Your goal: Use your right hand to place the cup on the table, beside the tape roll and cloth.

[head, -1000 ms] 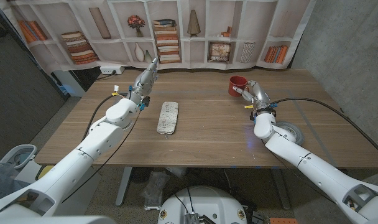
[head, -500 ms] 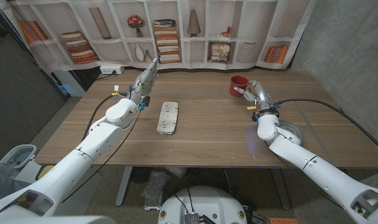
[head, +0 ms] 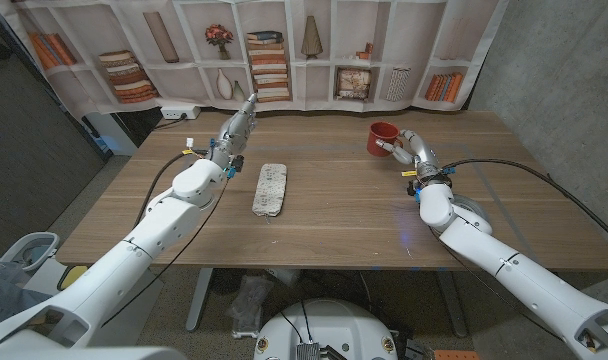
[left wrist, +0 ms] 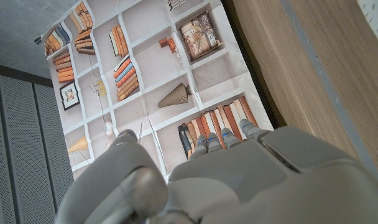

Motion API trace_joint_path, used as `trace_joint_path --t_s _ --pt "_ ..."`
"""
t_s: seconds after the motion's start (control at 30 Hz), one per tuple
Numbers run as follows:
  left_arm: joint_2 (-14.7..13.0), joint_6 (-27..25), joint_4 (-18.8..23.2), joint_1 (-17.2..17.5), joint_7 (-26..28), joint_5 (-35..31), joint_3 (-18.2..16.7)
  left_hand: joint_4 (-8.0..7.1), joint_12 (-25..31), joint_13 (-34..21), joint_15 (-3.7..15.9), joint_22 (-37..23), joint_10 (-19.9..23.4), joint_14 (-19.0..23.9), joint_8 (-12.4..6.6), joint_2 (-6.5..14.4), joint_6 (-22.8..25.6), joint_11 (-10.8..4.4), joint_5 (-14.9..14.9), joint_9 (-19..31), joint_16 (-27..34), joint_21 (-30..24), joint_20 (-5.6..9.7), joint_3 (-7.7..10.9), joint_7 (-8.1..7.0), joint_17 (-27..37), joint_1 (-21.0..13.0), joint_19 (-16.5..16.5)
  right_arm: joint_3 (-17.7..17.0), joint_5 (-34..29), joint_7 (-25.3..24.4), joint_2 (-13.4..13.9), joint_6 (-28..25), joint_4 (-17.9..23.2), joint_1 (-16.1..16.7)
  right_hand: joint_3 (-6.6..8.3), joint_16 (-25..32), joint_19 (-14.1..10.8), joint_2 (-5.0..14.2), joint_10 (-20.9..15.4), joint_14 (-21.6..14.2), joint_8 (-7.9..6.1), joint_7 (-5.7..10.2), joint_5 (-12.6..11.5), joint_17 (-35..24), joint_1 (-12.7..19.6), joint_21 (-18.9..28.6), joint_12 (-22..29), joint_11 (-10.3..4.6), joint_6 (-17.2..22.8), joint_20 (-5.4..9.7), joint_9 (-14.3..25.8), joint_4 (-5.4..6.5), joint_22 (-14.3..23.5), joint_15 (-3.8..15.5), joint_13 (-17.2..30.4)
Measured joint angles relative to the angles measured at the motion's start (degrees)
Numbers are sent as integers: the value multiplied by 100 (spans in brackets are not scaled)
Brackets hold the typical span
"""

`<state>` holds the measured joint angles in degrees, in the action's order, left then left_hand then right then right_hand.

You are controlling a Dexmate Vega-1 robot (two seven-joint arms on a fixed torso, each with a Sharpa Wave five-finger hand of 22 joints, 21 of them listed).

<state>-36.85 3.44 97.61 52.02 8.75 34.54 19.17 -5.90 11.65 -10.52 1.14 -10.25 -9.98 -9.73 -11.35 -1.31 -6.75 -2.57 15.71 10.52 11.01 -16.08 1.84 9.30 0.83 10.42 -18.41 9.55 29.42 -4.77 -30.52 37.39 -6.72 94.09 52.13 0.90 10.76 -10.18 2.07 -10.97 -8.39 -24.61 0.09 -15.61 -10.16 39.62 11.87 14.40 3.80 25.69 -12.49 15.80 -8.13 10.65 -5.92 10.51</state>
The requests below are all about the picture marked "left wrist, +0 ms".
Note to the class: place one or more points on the folded patterned white cloth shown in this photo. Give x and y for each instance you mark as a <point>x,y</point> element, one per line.
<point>375,21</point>

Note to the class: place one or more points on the printed bookshelf backdrop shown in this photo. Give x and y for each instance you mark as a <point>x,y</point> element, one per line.
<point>164,74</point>

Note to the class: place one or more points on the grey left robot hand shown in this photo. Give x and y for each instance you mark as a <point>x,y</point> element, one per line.
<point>245,186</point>

